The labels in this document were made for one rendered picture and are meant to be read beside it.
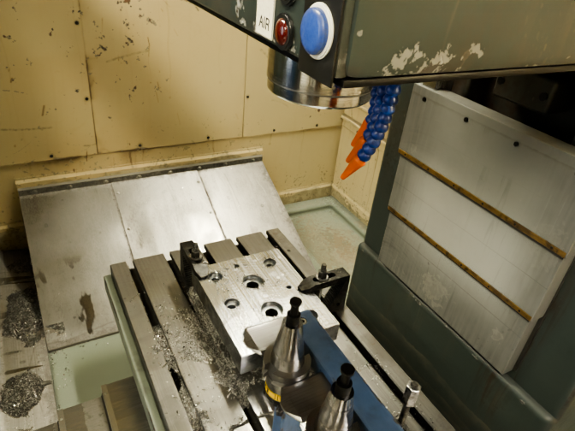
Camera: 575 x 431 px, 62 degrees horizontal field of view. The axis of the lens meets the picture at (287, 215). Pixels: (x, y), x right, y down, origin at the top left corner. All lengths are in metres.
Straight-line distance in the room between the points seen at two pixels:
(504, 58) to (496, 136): 0.62
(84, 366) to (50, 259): 0.37
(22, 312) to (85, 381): 0.32
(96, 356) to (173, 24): 1.04
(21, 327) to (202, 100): 0.93
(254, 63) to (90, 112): 0.59
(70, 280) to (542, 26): 1.43
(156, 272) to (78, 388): 0.37
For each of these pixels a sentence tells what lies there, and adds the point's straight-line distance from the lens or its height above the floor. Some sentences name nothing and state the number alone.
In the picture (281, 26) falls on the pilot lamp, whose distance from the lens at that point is 0.38.
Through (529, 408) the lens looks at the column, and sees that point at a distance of 1.23.
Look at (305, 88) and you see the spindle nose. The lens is 0.65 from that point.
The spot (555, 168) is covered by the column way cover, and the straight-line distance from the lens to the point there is 0.98.
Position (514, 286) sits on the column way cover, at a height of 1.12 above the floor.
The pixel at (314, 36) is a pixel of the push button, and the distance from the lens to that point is 0.33.
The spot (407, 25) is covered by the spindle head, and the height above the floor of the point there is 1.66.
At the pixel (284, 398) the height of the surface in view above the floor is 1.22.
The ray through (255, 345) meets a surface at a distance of 0.68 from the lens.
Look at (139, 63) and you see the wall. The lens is 1.69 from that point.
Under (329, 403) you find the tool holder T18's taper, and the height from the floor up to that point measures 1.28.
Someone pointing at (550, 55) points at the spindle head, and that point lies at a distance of 0.48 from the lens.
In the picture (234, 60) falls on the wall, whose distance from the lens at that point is 1.79.
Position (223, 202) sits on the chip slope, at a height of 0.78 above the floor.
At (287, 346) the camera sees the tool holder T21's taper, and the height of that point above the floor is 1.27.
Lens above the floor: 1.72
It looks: 32 degrees down
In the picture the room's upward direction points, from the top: 7 degrees clockwise
